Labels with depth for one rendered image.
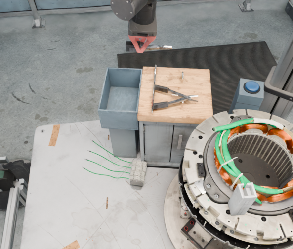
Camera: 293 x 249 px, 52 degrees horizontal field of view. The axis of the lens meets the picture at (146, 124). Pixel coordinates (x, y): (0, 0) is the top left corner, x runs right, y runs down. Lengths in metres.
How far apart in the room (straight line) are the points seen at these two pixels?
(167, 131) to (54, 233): 0.45
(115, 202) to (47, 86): 1.63
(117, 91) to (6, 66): 1.88
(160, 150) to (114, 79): 0.26
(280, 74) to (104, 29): 2.07
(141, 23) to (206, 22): 2.29
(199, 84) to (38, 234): 0.65
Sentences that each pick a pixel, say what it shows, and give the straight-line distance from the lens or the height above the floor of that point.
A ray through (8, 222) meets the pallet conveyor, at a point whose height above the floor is 0.69.
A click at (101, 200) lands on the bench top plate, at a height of 0.78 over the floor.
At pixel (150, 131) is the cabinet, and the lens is 0.86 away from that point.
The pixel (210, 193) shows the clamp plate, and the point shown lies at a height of 1.10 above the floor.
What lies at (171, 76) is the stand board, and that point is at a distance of 0.89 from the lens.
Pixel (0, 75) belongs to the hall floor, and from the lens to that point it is 2.71.
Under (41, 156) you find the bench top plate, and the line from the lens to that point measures 1.12.
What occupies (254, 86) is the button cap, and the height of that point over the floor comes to 1.04.
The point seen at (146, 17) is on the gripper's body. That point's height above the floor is 1.28.
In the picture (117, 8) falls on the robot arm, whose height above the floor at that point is 1.33.
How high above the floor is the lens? 1.69
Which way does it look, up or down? 53 degrees down
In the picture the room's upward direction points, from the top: 1 degrees counter-clockwise
